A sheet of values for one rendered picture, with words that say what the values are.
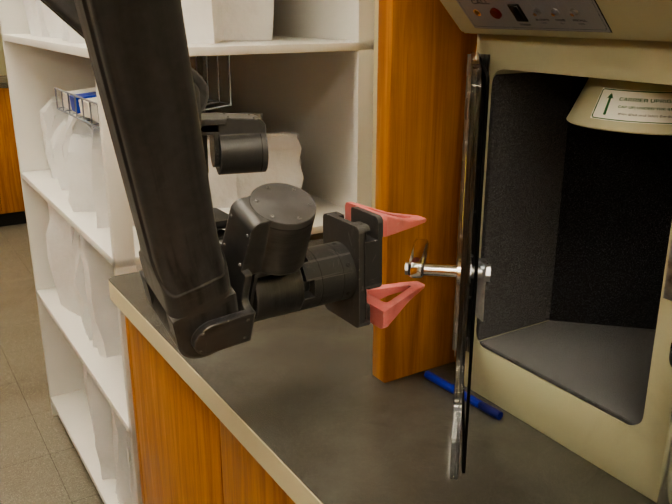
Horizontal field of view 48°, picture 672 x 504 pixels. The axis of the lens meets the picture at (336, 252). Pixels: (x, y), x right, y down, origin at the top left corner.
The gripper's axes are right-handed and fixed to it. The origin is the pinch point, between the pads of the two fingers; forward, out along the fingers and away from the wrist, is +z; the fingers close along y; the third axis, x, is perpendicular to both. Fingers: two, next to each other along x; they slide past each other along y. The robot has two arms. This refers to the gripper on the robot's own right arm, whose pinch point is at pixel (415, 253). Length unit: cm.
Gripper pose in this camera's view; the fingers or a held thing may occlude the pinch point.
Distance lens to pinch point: 77.8
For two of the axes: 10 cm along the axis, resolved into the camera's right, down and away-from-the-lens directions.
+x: -5.3, -2.7, 8.1
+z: 8.5, -1.8, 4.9
